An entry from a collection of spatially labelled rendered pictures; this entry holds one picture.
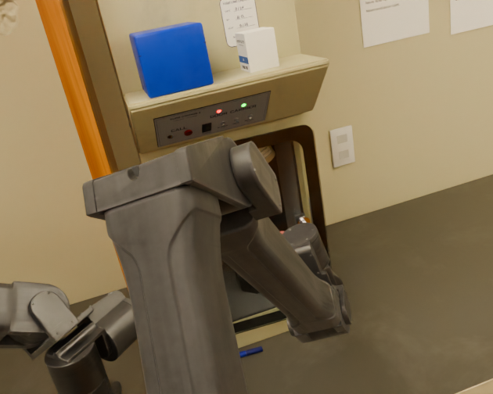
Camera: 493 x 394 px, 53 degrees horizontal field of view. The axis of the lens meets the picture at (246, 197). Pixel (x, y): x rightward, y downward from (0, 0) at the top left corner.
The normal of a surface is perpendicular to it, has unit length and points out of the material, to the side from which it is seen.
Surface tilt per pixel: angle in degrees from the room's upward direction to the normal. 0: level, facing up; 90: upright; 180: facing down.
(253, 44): 90
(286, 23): 90
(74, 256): 90
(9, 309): 58
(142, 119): 135
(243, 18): 90
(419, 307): 0
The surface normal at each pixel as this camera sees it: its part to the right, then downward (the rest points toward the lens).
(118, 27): 0.29, 0.33
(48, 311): 0.61, -0.47
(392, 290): -0.18, -0.90
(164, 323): -0.33, -0.18
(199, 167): 0.92, -0.29
